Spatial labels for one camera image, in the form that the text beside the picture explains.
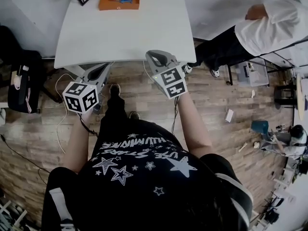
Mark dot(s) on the grey plastic crate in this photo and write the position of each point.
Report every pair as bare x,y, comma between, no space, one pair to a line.
255,74

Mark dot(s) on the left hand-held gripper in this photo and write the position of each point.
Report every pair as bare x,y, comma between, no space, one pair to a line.
80,97

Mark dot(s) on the person's black star t-shirt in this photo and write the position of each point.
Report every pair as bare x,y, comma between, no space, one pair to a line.
144,182

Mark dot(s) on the black bag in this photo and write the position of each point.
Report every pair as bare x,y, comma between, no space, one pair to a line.
22,80

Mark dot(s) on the person's left forearm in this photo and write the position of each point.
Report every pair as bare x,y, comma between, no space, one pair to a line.
79,143

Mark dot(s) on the person's black trouser leg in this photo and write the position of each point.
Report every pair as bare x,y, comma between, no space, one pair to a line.
115,109

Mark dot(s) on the blue box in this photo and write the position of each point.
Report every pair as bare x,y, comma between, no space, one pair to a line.
260,126

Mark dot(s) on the person's right forearm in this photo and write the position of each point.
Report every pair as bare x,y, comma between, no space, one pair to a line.
192,126

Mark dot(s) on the white paper sheet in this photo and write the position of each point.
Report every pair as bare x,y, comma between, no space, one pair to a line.
229,115

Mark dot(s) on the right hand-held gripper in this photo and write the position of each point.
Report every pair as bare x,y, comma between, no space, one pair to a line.
172,79

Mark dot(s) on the person's black shoe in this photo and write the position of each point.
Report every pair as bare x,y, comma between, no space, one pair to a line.
115,90
134,115

